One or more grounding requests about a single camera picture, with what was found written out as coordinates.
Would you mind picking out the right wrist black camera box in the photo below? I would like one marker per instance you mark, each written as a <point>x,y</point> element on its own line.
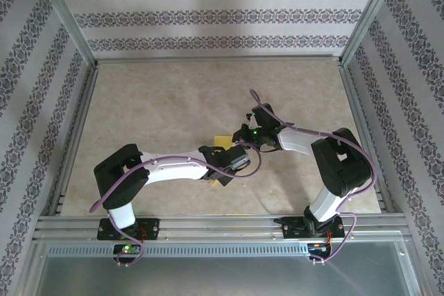
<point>265,117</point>

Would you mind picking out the long aluminium mounting rail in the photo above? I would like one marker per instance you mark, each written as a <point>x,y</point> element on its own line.
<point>222,228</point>

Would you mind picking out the shiny metal sheet panel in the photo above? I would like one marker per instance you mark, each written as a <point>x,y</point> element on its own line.
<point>222,277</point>

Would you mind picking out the aluminium table edge rail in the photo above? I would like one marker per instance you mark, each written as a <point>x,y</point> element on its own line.
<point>74,136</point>
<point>364,136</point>
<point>218,59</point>

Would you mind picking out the yellow square paper sheet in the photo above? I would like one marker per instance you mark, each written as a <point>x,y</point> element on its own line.
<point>222,140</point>

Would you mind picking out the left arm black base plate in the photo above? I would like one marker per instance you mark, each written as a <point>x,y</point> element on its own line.
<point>152,228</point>

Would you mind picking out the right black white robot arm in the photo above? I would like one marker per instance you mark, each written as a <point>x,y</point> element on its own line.
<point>340,164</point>

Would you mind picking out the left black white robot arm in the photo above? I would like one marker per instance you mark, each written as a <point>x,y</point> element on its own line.
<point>173,169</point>

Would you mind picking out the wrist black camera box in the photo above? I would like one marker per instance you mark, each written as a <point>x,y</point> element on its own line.
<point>239,159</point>
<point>265,117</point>

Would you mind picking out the aluminium frame post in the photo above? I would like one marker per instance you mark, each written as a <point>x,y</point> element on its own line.
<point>62,11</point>
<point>373,11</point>

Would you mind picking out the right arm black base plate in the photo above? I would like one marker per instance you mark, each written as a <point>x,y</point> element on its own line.
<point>293,228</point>

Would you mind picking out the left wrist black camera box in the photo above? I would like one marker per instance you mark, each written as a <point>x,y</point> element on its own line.
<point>239,159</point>

